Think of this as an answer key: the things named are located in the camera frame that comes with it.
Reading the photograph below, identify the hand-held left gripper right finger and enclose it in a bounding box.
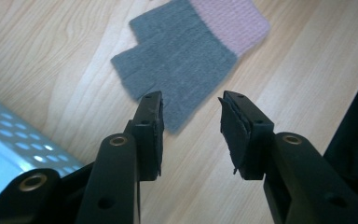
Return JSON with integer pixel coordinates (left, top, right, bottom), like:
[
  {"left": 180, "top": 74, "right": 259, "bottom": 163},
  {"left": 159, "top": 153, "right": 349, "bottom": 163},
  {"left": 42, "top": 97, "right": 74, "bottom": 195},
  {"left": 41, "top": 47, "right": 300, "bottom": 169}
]
[{"left": 218, "top": 90, "right": 276, "bottom": 181}]

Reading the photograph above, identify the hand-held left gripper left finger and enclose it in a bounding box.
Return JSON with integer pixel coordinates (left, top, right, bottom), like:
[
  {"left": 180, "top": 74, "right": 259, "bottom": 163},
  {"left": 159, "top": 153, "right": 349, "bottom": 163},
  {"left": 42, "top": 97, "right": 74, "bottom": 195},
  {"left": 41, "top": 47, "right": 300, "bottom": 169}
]
[{"left": 124, "top": 90, "right": 165, "bottom": 182}]

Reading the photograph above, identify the grey and pink knitted glove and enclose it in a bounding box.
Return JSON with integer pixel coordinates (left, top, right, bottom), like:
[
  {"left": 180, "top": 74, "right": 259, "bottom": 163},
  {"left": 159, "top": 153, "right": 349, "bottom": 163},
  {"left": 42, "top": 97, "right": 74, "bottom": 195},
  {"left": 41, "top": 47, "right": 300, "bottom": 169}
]
[{"left": 110, "top": 0, "right": 271, "bottom": 135}]

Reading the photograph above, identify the dark cloth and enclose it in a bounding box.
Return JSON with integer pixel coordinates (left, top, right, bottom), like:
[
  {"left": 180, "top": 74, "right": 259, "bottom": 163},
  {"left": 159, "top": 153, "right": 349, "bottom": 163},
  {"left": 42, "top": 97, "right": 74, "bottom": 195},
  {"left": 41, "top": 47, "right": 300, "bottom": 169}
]
[{"left": 323, "top": 85, "right": 358, "bottom": 216}]

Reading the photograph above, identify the light blue perforated basket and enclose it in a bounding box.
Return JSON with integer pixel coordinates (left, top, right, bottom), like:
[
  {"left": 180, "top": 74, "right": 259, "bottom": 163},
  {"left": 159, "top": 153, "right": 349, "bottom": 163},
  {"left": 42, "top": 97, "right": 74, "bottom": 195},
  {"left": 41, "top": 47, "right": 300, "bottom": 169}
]
[{"left": 0, "top": 91, "right": 85, "bottom": 218}]

